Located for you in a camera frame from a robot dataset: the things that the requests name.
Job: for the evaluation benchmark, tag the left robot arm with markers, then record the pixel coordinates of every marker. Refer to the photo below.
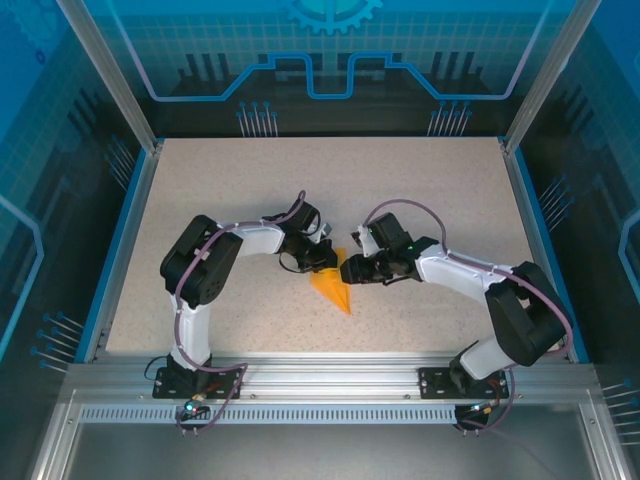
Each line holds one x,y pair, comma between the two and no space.
200,265

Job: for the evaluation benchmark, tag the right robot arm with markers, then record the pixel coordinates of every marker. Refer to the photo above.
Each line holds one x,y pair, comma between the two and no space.
530,320

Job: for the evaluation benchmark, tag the connector with green light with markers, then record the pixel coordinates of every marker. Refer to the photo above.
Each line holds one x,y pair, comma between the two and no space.
194,405
482,409

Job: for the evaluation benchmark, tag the aluminium cross rail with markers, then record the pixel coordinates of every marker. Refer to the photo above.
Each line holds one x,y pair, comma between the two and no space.
325,375

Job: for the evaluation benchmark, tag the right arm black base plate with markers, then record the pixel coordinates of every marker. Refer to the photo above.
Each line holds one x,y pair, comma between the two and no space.
435,384

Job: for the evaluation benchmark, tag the aluminium side rail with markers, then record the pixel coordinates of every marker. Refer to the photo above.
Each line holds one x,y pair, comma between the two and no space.
523,210
141,210

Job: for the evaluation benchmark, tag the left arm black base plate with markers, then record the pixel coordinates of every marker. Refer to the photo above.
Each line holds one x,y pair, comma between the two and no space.
225,385

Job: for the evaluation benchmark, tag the aluminium corner post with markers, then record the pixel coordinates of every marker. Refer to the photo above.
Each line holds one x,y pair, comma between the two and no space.
120,85
537,85

